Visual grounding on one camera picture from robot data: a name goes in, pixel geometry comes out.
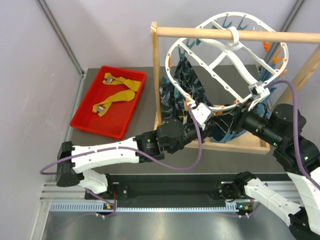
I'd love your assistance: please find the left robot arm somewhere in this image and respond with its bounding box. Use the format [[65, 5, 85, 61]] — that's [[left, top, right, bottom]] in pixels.
[[56, 117, 218, 199]]

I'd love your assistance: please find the dark patterned cloth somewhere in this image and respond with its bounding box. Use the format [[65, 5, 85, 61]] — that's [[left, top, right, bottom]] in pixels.
[[159, 57, 213, 122]]

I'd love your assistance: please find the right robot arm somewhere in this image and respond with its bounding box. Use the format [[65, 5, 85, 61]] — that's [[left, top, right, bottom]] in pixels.
[[216, 103, 320, 240]]

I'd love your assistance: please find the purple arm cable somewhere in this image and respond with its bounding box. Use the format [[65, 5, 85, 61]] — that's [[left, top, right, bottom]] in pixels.
[[264, 79, 320, 191], [39, 106, 203, 175]]

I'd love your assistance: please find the white round clip hanger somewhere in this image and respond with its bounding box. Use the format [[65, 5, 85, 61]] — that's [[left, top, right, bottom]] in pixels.
[[164, 11, 290, 112]]

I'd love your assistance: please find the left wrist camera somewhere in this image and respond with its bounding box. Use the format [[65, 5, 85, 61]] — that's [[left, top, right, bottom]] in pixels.
[[187, 102, 214, 130]]

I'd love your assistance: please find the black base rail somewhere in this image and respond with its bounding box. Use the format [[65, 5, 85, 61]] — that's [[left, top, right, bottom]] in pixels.
[[99, 174, 244, 209]]

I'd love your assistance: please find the yellow sock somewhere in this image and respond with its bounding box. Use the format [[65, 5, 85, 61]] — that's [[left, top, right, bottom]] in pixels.
[[102, 72, 141, 92], [92, 89, 136, 117]]

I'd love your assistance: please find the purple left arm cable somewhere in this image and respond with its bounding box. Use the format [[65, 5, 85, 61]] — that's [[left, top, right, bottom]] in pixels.
[[39, 106, 203, 175]]

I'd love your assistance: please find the wooden hanging rack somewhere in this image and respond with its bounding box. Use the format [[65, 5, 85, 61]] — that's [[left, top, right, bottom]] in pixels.
[[150, 21, 320, 155]]

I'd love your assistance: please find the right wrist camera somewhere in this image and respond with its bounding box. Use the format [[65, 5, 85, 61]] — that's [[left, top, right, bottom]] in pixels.
[[248, 81, 270, 111]]

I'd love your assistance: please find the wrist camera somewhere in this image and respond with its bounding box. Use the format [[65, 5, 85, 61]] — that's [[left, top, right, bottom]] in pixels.
[[248, 81, 270, 111], [187, 102, 214, 130]]

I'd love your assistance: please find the blue cloth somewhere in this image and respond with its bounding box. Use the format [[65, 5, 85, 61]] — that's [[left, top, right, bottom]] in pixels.
[[209, 67, 280, 145]]

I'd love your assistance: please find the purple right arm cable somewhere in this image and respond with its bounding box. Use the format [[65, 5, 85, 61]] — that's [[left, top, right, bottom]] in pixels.
[[264, 79, 320, 191]]

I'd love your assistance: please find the navy sock green stripe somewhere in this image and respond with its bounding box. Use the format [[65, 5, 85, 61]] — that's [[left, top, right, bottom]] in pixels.
[[211, 126, 232, 144]]

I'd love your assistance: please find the red plastic tray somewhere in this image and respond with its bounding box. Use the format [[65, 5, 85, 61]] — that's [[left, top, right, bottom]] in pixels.
[[70, 66, 147, 140]]

